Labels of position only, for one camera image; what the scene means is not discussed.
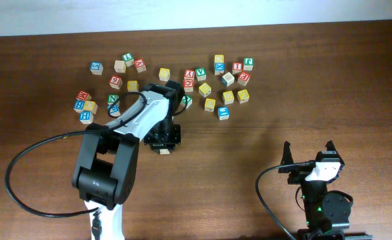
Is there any green R block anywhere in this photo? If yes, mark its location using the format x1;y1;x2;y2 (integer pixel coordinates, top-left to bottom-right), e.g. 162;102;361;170
159;149;170;155

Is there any yellow S block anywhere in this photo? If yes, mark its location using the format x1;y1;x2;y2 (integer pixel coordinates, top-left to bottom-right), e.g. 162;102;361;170
159;68;171;81
222;91;235;105

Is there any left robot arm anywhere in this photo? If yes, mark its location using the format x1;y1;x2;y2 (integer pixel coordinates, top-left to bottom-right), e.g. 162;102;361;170
72;81;185;239

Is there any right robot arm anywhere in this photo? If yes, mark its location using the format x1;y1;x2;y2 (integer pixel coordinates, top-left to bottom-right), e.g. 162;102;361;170
279;141;353;239

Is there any green Z block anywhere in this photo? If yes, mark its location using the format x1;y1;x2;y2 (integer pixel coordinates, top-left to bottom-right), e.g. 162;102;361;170
180;95;193;109

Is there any blue P block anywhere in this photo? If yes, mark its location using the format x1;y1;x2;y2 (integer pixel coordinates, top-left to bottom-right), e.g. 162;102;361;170
107;105;121;118

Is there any yellow block lower centre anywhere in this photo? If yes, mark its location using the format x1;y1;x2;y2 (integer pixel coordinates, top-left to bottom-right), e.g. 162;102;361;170
204;98;216;112

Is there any red Q block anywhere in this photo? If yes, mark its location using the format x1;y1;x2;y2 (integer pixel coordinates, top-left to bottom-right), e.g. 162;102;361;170
183;79;194;92

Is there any yellow G block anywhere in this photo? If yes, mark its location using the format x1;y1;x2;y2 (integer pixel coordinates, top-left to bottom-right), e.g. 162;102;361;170
127;80;139;92

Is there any green N block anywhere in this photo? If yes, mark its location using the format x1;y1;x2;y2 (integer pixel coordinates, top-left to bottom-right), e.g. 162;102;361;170
107;95;119;105

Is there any blue block lower right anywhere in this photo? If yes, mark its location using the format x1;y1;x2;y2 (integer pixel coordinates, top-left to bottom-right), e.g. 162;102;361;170
217;106;230;120

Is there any red Y block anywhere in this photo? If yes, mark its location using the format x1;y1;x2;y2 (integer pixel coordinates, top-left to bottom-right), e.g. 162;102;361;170
183;69;195;81

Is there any red 6 block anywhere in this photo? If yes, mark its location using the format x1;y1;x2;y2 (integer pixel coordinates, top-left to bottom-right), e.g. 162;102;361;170
109;75;123;89

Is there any green V block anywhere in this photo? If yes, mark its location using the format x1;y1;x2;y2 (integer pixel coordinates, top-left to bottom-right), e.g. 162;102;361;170
195;67;207;81

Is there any red A block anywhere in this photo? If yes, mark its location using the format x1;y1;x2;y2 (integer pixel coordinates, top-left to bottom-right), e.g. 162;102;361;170
134;59;147;73

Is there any yellow block far right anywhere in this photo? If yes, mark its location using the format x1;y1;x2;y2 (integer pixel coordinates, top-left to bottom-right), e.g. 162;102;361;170
237;89;249;103

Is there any blue H block lower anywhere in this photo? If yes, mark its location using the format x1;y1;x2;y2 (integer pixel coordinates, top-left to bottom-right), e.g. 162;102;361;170
79;111;93;124

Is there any blue h block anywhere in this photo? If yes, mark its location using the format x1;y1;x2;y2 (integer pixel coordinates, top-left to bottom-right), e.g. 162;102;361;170
79;111;93;124
73;100;85;113

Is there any yellow block beside H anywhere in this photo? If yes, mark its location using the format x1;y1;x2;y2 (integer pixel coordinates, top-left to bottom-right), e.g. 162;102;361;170
83;101;98;114

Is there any plain wooden block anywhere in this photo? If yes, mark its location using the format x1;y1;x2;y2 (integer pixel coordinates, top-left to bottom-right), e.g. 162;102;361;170
114;60;127;73

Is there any green L block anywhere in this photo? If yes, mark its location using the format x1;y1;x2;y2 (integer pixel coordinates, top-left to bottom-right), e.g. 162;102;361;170
122;53;135;67

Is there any blue white block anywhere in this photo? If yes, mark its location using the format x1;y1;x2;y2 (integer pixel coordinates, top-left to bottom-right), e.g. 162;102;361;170
221;72;235;87

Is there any blue X block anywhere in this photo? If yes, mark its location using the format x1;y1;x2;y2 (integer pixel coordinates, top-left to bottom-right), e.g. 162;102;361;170
214;63;225;75

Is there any blue H block upper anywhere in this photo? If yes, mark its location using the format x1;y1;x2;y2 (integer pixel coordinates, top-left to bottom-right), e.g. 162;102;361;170
73;100;85;113

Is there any red M block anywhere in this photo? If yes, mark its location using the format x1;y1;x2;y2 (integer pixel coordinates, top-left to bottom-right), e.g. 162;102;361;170
76;91;91;101

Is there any red E block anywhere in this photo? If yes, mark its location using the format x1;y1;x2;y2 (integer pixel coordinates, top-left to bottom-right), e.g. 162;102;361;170
237;72;251;86

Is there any yellow block top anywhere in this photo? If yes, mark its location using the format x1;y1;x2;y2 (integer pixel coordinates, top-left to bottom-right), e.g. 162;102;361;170
214;55;225;63

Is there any blue 5 block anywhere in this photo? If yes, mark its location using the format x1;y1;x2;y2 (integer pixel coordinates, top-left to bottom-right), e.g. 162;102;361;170
90;61;103;75

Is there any red I block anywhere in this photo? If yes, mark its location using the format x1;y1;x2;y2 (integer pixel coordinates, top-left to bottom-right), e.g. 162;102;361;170
232;62;243;75

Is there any green J block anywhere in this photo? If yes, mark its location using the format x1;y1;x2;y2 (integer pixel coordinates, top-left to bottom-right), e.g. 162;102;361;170
243;57;254;71

